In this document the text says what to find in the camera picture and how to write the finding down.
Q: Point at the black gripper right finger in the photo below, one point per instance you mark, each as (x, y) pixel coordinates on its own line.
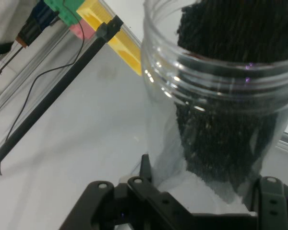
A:
(276, 206)

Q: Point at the black stand pole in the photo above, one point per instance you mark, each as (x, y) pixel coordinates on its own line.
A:
(62, 82)

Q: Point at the pink foam block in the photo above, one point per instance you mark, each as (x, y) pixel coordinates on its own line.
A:
(86, 30)

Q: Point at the yellow box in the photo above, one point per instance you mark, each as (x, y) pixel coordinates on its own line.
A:
(96, 12)

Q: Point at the clear plastic jar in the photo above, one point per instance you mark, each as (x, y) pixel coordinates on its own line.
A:
(163, 119)

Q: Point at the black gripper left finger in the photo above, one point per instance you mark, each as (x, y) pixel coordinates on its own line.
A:
(134, 206)

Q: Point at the green foam block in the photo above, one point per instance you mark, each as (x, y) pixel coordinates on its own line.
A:
(55, 7)

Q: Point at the short aluminium frame rail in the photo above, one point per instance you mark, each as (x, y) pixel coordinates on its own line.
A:
(128, 26)

